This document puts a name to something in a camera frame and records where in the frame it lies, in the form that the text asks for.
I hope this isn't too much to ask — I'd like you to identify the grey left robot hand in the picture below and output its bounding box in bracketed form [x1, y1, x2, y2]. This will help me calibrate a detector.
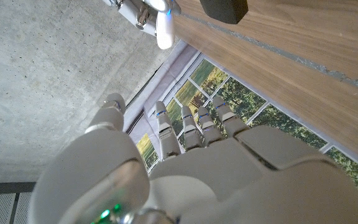
[27, 92, 358, 224]

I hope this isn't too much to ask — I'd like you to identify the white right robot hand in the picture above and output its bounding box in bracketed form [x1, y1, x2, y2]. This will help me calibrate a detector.
[102, 0, 182, 50]

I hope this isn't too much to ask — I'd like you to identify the black pad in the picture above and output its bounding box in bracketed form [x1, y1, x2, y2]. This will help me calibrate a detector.
[199, 0, 249, 26]

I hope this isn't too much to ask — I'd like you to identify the thin black backdrop rod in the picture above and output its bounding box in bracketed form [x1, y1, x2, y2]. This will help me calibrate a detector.
[125, 63, 163, 109]

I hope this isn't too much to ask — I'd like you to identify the printed window backdrop cloth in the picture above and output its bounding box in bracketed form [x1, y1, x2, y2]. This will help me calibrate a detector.
[122, 39, 358, 212]

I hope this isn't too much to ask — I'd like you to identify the brown backdrop hem bar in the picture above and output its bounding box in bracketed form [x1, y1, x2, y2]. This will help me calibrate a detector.
[127, 111, 145, 135]

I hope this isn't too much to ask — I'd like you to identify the grey table seam strip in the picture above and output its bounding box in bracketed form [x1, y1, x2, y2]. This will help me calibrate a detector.
[181, 11, 358, 96]

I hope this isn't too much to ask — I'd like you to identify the dark wall trim strip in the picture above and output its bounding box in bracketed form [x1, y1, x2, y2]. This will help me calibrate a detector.
[0, 182, 37, 196]

